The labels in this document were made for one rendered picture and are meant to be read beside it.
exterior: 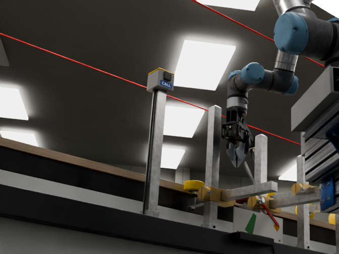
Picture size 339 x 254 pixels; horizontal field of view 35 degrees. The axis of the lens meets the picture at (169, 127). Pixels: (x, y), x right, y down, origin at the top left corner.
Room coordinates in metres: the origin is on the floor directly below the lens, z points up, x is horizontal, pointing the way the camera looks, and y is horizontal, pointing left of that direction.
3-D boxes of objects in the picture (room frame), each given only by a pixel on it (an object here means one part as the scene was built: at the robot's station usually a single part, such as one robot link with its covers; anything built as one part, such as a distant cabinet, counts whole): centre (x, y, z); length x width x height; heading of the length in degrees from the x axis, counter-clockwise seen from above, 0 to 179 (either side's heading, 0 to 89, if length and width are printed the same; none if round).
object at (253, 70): (1.77, -0.29, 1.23); 0.11 x 0.11 x 0.08; 16
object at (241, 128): (1.85, -0.24, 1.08); 0.09 x 0.08 x 0.12; 146
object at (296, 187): (2.22, -0.59, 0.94); 0.13 x 0.06 x 0.05; 126
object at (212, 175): (1.91, -0.17, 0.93); 0.03 x 0.03 x 0.48; 36
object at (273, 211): (2.07, -0.39, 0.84); 0.13 x 0.06 x 0.05; 126
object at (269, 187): (1.90, -0.23, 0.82); 0.43 x 0.03 x 0.04; 36
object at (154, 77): (1.76, 0.04, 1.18); 0.07 x 0.07 x 0.08; 36
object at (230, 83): (1.86, -0.24, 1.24); 0.09 x 0.08 x 0.11; 16
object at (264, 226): (2.02, -0.36, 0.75); 0.26 x 0.01 x 0.10; 126
